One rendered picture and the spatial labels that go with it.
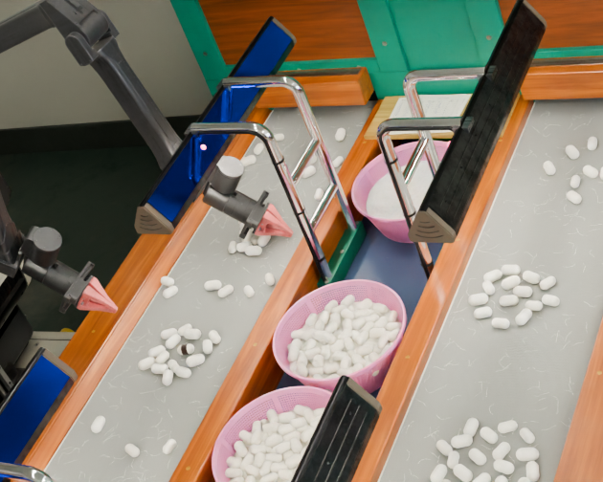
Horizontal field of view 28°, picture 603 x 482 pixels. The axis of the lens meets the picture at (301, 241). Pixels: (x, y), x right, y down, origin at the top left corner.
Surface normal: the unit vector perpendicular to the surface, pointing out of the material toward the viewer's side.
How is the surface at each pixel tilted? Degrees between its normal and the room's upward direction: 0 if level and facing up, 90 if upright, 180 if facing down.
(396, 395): 0
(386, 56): 90
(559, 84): 90
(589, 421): 0
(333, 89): 90
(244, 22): 90
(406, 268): 0
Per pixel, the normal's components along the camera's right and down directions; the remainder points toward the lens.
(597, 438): -0.32, -0.73
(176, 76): -0.32, 0.68
